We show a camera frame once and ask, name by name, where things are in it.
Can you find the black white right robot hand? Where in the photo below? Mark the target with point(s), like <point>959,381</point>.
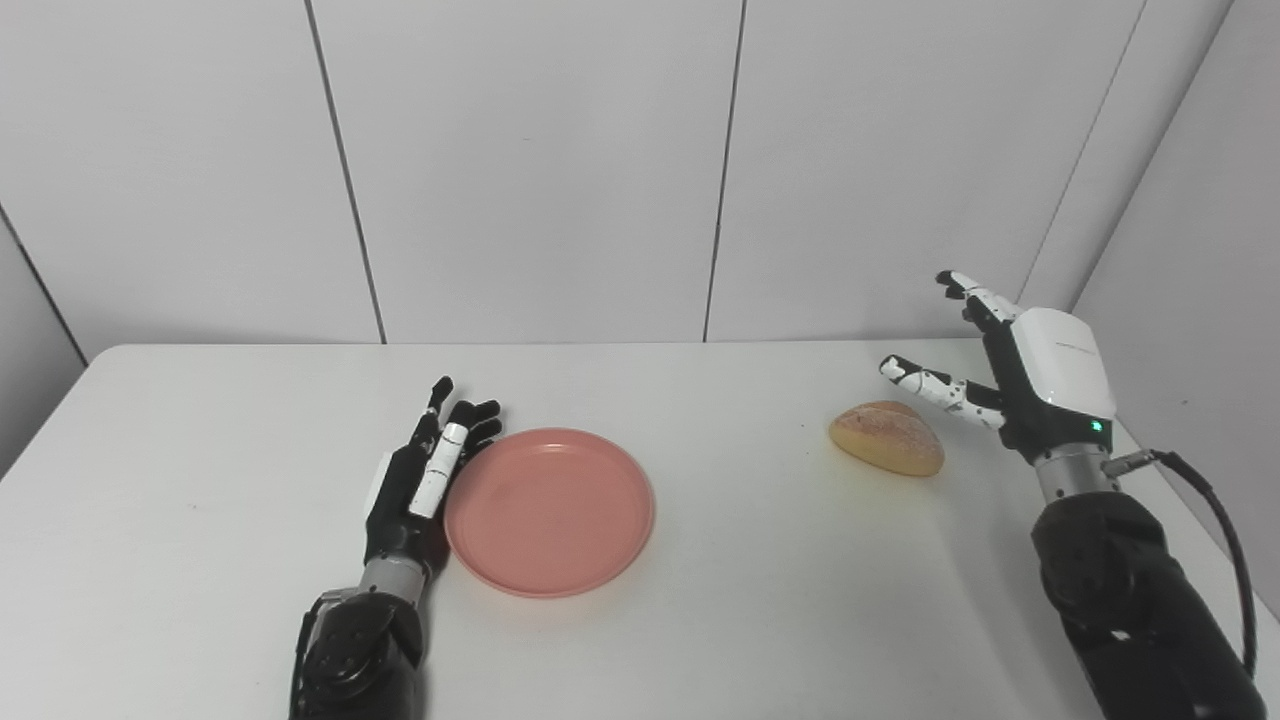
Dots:
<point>1055,370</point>

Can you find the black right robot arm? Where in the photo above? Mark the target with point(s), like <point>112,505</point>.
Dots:
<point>1130,600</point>

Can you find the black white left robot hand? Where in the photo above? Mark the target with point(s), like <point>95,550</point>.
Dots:
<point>395,510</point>

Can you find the pink round plate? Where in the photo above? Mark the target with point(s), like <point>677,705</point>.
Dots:
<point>550,512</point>

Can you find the oval bread roll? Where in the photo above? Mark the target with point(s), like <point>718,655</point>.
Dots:
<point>888,438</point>

